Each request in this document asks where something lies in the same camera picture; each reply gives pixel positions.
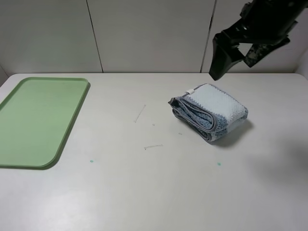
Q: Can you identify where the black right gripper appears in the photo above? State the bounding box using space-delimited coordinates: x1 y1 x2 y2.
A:
209 0 308 81

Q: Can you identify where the blue white striped towel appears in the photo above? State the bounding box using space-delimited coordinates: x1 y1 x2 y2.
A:
168 83 248 142

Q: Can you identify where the green plastic tray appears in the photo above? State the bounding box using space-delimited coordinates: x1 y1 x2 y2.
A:
0 77 90 169

